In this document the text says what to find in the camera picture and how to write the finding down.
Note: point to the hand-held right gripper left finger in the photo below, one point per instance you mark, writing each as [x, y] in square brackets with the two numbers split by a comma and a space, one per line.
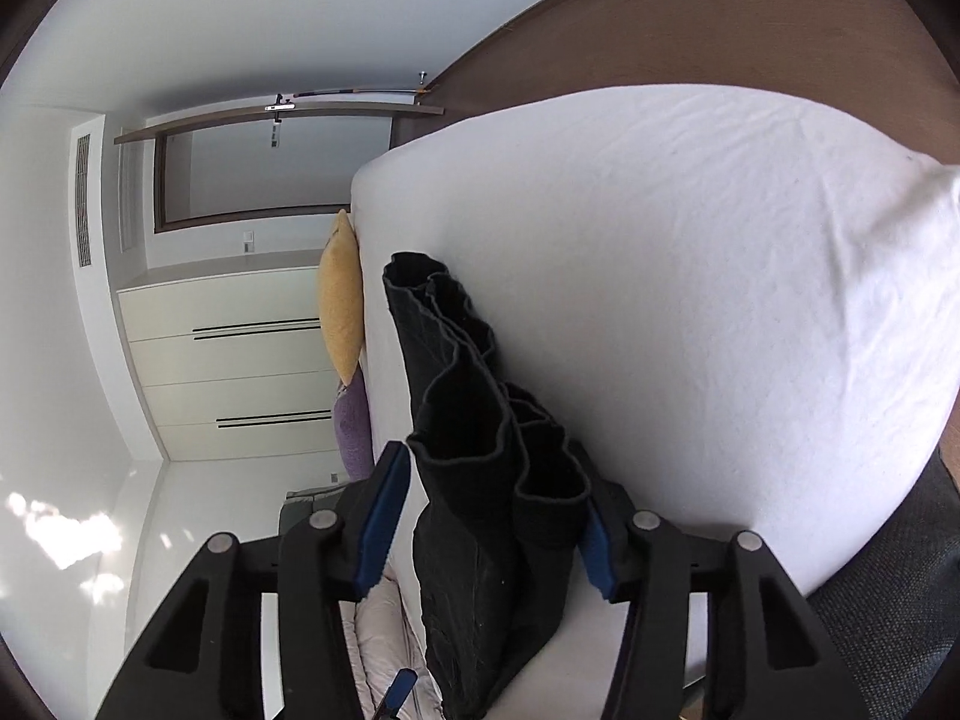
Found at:
[382, 525]

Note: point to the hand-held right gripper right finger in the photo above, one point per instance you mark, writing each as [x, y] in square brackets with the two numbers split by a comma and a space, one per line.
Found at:
[600, 555]

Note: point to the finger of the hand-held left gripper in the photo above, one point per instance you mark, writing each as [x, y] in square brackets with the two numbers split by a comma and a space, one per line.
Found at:
[399, 694]

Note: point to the black pants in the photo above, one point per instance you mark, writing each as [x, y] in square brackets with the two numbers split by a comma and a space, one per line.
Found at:
[465, 540]

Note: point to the beige folded duvet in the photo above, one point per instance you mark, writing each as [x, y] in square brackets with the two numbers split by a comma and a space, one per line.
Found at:
[379, 637]

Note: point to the purple pillow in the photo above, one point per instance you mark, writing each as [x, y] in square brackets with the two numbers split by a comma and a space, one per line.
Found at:
[352, 427]

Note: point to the yellow pillow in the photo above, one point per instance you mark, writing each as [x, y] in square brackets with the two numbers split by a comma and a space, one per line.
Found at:
[341, 307]

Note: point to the white wardrobe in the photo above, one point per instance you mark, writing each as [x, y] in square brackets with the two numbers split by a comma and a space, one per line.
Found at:
[225, 367]

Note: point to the white bed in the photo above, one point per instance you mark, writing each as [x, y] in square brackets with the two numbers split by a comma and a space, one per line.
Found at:
[675, 315]

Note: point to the dark grey rug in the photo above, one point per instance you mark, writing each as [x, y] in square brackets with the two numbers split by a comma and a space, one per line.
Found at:
[900, 600]

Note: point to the dark brown door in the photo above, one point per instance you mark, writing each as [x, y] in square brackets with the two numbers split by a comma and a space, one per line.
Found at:
[337, 114]

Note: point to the white air vent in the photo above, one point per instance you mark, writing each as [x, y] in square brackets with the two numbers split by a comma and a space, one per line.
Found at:
[82, 199]

